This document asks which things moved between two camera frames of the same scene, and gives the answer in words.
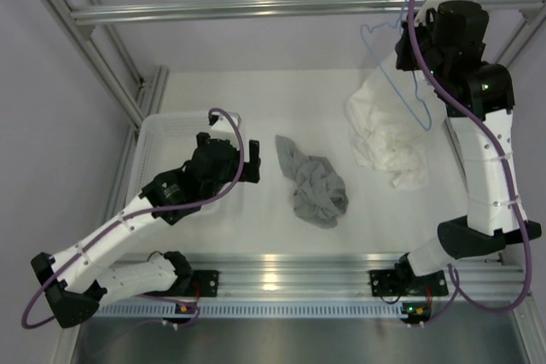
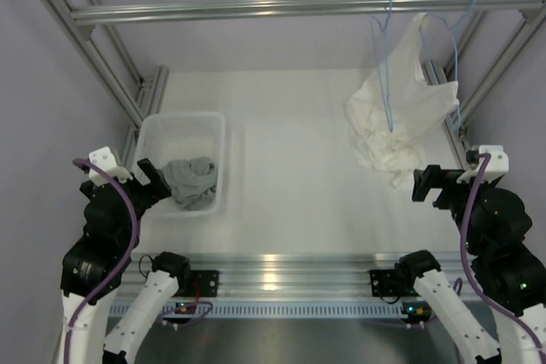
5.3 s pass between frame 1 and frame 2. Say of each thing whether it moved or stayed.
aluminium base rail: stayed
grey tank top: moved
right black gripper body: moved
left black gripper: moved
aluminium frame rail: stayed
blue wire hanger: moved
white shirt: stayed
